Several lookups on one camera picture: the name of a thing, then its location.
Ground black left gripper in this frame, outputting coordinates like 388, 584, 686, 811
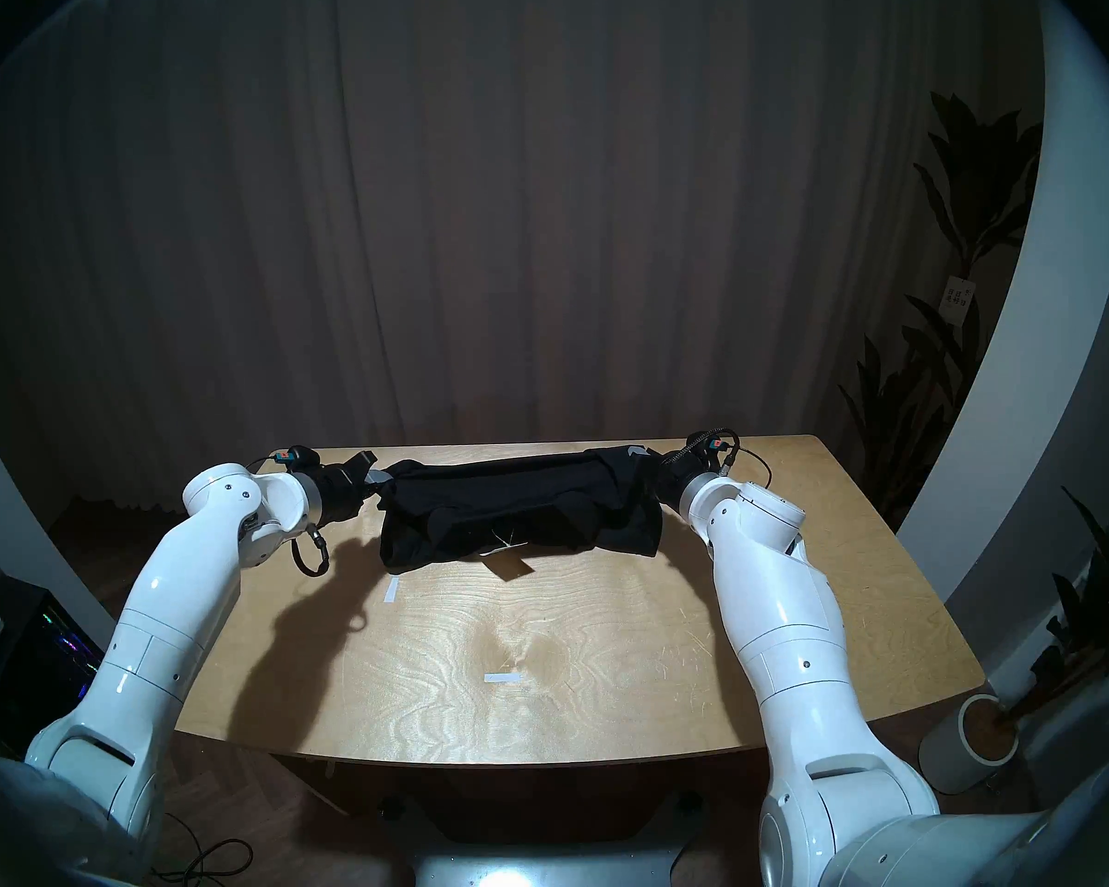
318, 451, 398, 528

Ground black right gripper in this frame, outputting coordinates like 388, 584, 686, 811
623, 443, 705, 509

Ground black t-shirt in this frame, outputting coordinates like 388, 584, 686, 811
374, 443, 668, 583

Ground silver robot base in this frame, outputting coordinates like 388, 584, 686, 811
384, 793, 705, 887

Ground white paper hang tag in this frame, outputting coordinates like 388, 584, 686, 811
479, 541, 536, 582

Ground light wooden table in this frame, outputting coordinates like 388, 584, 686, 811
120, 435, 987, 840

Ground brown pleated curtain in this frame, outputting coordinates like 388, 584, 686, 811
0, 0, 1043, 518

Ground black computer tower with lights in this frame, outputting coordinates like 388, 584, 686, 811
0, 576, 107, 759

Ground tall dark leafy plant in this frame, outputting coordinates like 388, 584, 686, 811
836, 91, 1045, 528

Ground white cylindrical plant pot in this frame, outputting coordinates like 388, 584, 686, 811
918, 693, 1019, 796

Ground small dark potted plant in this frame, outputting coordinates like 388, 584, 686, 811
1003, 469, 1109, 731

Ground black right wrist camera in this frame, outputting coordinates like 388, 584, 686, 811
684, 430, 741, 477

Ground black left wrist cable loop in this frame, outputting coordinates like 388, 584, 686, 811
290, 523, 333, 579

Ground black floor cables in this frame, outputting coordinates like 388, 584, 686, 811
151, 811, 256, 883

